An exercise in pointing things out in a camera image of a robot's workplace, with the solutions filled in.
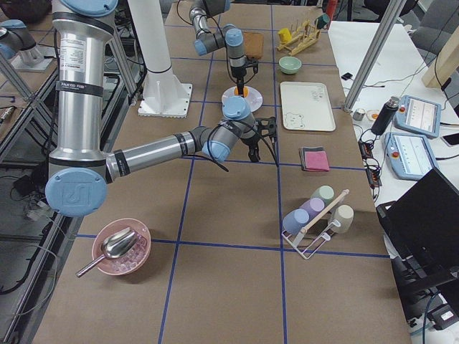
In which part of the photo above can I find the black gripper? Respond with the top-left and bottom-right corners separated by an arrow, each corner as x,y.
242,117 -> 277,163
229,57 -> 258,93

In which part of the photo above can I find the purple tumbler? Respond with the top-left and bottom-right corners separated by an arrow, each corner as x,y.
300,198 -> 325,220

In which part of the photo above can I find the white central column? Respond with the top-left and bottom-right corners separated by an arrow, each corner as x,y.
128,0 -> 192,118

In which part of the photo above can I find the pink cloth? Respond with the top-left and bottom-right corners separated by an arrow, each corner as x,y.
305,150 -> 329,171

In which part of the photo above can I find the black laptop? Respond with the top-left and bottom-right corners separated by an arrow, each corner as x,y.
375,166 -> 459,287

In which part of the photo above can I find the aluminium frame post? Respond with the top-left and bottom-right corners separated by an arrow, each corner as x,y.
342,0 -> 406,113

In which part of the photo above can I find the green bowl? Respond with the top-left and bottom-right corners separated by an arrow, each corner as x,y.
278,56 -> 303,75

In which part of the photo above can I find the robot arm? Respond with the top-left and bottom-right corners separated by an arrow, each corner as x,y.
45,1 -> 276,217
189,1 -> 258,97

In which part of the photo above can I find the white round plate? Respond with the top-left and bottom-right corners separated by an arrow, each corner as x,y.
221,86 -> 263,112

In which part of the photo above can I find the cream bear tray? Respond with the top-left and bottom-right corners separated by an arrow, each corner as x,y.
280,82 -> 336,132

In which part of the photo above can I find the blue tumbler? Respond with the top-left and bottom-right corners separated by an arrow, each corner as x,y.
283,209 -> 310,234

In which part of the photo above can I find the metal scoop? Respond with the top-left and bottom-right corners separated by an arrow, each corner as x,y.
75,227 -> 139,278

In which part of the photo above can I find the grey cloth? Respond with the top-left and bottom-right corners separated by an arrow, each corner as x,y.
299,147 -> 325,171

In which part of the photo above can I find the green tumbler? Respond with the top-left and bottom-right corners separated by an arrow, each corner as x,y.
311,185 -> 335,206

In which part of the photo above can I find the orange fruit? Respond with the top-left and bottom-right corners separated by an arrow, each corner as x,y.
234,87 -> 249,97

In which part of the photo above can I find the teach pendant tablet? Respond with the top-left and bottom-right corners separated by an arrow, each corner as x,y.
383,133 -> 438,181
394,95 -> 441,138

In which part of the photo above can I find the beige tumbler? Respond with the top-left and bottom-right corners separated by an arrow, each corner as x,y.
328,204 -> 354,234

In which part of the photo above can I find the teach pendant tablet near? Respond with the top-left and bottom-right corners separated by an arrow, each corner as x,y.
383,133 -> 438,181

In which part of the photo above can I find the wooden cutting board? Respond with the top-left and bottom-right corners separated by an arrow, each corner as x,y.
242,32 -> 264,59

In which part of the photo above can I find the yellow cup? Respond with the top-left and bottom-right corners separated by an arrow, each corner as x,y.
278,27 -> 292,44

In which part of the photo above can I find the small metal can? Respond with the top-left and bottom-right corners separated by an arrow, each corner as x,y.
352,108 -> 366,122

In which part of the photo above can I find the pink bowl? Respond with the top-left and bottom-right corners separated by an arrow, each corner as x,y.
92,218 -> 151,276

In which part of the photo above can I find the wooden dish rack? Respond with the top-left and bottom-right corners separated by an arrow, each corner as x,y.
276,17 -> 321,57

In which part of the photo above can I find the teach pendant tablet far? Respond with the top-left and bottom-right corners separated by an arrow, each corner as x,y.
394,95 -> 441,138

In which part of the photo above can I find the white wire cup rack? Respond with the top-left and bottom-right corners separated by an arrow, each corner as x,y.
281,189 -> 349,259

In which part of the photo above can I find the black bottle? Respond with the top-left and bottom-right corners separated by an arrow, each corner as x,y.
371,96 -> 399,136

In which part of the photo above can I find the dark green cup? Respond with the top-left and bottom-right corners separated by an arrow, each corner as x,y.
314,13 -> 331,29

